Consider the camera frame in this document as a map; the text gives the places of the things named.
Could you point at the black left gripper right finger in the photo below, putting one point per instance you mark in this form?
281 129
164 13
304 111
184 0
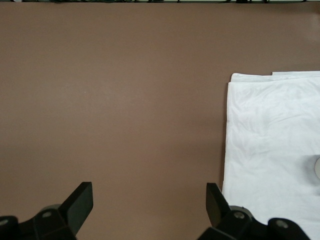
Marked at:
220 212

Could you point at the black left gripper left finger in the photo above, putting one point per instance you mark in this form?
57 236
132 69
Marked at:
75 207

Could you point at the white folded cloth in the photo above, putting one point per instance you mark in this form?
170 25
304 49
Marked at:
270 140

